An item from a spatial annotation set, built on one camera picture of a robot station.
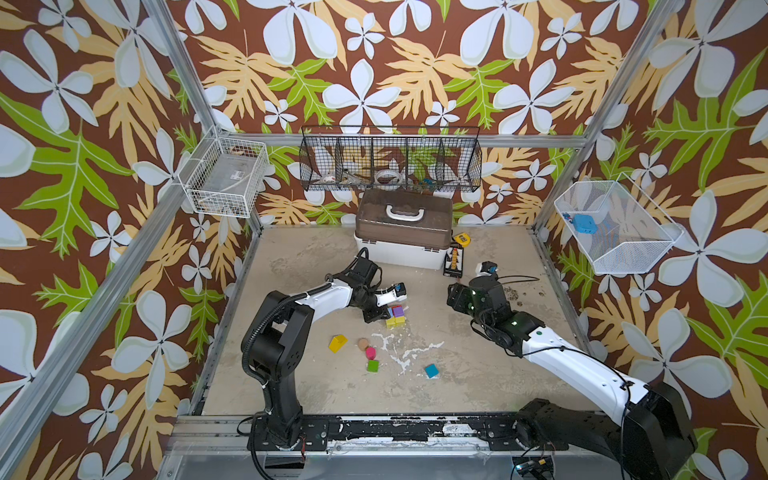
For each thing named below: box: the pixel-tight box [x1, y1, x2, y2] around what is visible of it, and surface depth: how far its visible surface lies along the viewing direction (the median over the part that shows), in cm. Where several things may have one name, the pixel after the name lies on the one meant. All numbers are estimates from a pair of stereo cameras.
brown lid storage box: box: [354, 189, 453, 270], surface depth 98 cm
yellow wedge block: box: [328, 334, 349, 354], surface depth 90 cm
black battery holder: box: [443, 246, 465, 278], surface depth 110 cm
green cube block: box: [367, 360, 381, 373], surface depth 87 cm
